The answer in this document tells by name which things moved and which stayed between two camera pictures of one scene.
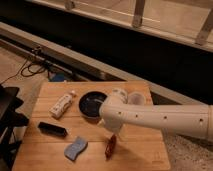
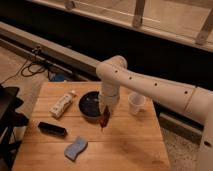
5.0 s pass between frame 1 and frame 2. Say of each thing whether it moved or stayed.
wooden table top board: stayed
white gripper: moved
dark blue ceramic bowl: stayed
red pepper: moved
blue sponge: stayed
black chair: stayed
